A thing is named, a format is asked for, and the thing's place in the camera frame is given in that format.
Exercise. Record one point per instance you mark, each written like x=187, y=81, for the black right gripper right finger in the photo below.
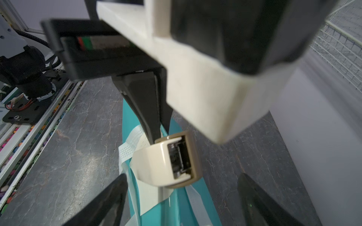
x=259, y=209

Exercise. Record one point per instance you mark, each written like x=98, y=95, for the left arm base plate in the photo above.
x=33, y=113

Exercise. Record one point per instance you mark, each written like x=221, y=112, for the white wire wall basket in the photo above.
x=339, y=42

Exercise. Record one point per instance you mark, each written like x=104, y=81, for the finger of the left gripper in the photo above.
x=165, y=111

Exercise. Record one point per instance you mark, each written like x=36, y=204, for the teal shopping bag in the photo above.
x=186, y=206

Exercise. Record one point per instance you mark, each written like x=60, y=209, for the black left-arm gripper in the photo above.
x=90, y=48

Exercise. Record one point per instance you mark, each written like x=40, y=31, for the beige stapler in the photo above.
x=172, y=161

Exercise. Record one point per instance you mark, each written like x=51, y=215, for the white lined receipt paper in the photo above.
x=149, y=196

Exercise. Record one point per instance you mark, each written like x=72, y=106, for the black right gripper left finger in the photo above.
x=106, y=209

